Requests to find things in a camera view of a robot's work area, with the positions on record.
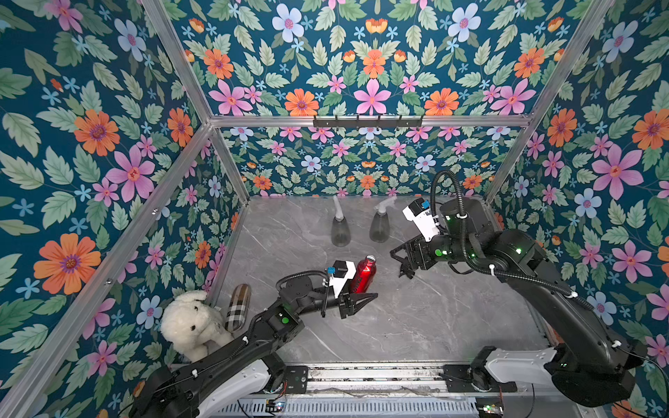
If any red can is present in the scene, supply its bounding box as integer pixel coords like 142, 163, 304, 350
349, 255, 377, 294

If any smoky spray bottle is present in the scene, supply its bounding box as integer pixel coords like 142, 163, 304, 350
369, 211, 390, 243
331, 216, 351, 247

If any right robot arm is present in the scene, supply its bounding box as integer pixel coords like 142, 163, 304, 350
390, 170, 646, 408

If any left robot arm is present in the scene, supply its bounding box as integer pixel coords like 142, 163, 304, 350
129, 268, 378, 417

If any plaid cylinder pouch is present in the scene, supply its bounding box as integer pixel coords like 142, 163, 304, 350
225, 283, 252, 334

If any white plush dog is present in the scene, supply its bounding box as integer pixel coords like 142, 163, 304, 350
160, 290, 233, 362

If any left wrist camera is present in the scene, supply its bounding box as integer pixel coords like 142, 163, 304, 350
327, 261, 356, 298

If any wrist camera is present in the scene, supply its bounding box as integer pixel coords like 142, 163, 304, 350
327, 261, 356, 298
402, 198, 440, 242

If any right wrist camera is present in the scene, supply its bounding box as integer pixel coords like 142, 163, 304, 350
402, 198, 440, 242

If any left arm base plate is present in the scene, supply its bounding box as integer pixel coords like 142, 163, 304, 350
262, 365, 309, 395

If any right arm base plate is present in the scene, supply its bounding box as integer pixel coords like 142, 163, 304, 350
439, 346, 517, 393

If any black hook rail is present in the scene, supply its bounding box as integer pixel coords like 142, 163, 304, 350
313, 115, 423, 129

